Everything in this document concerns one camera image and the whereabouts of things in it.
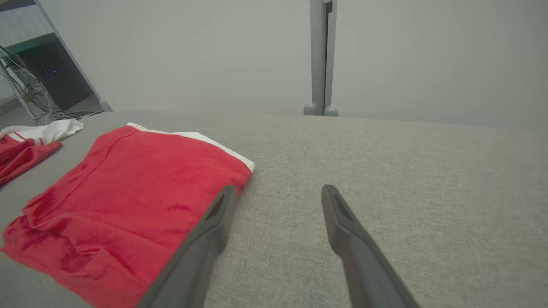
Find dark cabinet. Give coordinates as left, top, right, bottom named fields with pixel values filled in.
left=0, top=33, right=103, bottom=113

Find grey metal frame leg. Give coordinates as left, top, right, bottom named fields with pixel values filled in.
left=33, top=0, right=113, bottom=113

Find red shorts with white stripe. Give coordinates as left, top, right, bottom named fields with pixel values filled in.
left=0, top=123, right=256, bottom=308

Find grey partition post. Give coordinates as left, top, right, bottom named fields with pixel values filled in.
left=324, top=0, right=340, bottom=117
left=304, top=0, right=327, bottom=117

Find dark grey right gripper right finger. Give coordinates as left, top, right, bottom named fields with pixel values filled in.
left=321, top=184, right=420, bottom=308

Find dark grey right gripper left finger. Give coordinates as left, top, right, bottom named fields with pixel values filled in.
left=137, top=185, right=237, bottom=308

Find red garment with white yoke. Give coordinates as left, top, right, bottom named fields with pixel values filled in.
left=0, top=119, right=85, bottom=187

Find tangled cable bundle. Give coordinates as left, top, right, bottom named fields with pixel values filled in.
left=0, top=45, right=103, bottom=125

